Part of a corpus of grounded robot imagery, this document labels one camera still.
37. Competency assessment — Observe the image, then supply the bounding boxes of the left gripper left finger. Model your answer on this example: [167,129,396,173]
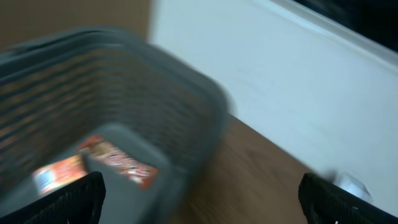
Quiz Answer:
[1,171,106,224]

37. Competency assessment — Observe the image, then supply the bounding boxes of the white barcode scanner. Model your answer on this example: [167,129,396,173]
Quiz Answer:
[332,173,373,203]

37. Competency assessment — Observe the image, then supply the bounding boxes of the red chocolate bar wrapper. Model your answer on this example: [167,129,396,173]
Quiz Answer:
[78,135,159,189]

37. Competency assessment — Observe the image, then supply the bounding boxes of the small orange box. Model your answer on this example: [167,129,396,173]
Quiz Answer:
[32,155,88,197]

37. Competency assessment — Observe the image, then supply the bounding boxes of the grey plastic mesh basket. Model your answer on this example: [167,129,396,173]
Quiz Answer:
[1,28,229,223]

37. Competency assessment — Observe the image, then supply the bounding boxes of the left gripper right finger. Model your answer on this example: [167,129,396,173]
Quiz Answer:
[298,172,397,224]

